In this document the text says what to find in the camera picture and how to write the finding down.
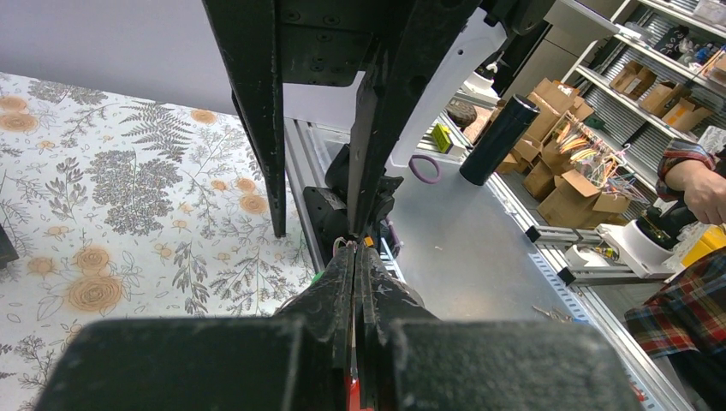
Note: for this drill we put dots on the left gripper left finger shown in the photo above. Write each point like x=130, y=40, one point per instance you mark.
x=296, y=359

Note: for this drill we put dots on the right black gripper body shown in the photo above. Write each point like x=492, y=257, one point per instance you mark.
x=327, y=43

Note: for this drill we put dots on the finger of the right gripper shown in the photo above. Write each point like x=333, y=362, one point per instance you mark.
x=247, y=37
x=413, y=40

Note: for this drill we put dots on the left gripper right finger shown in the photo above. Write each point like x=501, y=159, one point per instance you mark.
x=408, y=359

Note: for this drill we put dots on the red tag key bunch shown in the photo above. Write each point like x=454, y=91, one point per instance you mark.
x=351, y=391

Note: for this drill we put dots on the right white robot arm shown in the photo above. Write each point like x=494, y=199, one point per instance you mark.
x=482, y=40

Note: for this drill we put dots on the person's hand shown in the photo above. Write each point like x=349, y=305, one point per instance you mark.
x=703, y=190

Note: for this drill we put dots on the black cylinder bottle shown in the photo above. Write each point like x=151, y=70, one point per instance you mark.
x=499, y=139

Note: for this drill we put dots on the floral table mat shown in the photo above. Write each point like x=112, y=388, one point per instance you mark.
x=123, y=207

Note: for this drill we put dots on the cardboard boxes pile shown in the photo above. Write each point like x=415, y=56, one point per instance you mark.
x=565, y=171

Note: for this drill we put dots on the metal storage shelf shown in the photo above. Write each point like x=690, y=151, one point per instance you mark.
x=659, y=77

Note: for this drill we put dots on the plaid shirt person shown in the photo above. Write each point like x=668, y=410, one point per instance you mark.
x=683, y=324

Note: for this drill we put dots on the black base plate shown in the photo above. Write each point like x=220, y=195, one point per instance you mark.
x=328, y=216

